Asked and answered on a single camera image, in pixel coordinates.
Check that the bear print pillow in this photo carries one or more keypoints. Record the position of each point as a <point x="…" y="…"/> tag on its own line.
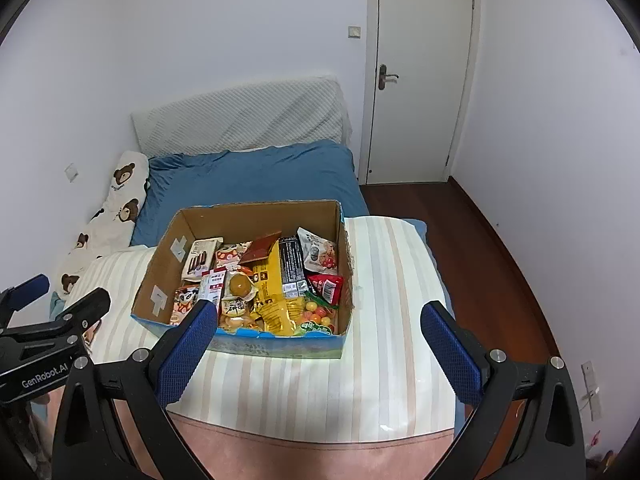
<point x="110" y="229"/>

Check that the wall light switch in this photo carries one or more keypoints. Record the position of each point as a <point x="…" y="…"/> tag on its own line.
<point x="354" y="32"/>

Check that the red white snack packet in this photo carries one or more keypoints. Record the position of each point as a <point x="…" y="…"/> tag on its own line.
<point x="212" y="287"/>

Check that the blue bed sheet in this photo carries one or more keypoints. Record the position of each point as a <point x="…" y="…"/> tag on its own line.
<point x="317" y="171"/>

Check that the panda snack bag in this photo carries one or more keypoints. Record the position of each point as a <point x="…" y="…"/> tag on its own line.
<point x="229" y="255"/>
<point x="184" y="299"/>

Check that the white printed snack bag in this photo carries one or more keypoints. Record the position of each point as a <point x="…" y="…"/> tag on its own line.
<point x="319" y="254"/>

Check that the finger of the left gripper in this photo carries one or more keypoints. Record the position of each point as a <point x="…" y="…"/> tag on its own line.
<point x="69" y="328"/>
<point x="16" y="298"/>

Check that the striped cat print blanket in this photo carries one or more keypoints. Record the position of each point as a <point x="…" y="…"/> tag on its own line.
<point x="386" y="385"/>

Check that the panda snack bag upper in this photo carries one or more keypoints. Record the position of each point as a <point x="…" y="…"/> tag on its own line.
<point x="229" y="255"/>

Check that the white door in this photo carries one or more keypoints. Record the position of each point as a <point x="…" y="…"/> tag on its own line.
<point x="412" y="129"/>

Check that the cardboard box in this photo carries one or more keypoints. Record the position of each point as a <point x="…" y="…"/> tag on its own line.
<point x="240" y="223"/>

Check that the wall socket with cables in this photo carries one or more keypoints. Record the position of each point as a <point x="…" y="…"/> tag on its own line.
<point x="591" y="398"/>

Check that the grey padded headboard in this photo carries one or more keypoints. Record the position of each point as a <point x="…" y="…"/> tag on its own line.
<point x="247" y="118"/>

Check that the colourful candy bag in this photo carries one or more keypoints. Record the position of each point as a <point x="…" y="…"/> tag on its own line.
<point x="316" y="318"/>

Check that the wall socket by bed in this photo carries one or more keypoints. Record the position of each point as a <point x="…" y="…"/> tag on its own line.
<point x="71" y="172"/>

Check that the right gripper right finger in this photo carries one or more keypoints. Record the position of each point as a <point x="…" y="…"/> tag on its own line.
<point x="548" y="441"/>

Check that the yellow black snack pack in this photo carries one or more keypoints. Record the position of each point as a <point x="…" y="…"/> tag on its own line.
<point x="281" y="288"/>

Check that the clear yellow pastry bag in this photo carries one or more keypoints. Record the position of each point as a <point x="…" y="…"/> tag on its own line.
<point x="235" y="313"/>

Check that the metal door handle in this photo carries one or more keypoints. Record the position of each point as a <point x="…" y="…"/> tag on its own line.
<point x="385" y="77"/>

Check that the dark red jerky packet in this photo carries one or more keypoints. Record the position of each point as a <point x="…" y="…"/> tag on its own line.
<point x="259" y="248"/>

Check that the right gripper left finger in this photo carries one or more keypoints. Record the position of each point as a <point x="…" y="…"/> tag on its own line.
<point x="89" y="439"/>

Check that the panda snack bag lower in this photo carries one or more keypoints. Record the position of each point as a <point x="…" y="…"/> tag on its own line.
<point x="184" y="299"/>

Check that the Franzzi chocolate cookie pack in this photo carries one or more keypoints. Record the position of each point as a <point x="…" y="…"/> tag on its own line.
<point x="200" y="258"/>

